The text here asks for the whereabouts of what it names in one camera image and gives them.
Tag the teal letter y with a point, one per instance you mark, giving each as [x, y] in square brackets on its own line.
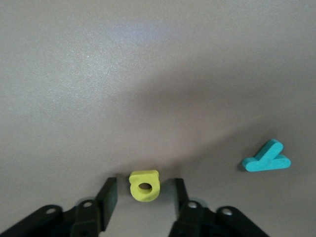
[261, 164]

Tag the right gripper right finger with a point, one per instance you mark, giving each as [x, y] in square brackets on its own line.
[181, 197]

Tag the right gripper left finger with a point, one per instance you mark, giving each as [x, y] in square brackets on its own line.
[108, 205]

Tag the yellow letter a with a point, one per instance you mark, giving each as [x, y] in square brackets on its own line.
[138, 176]

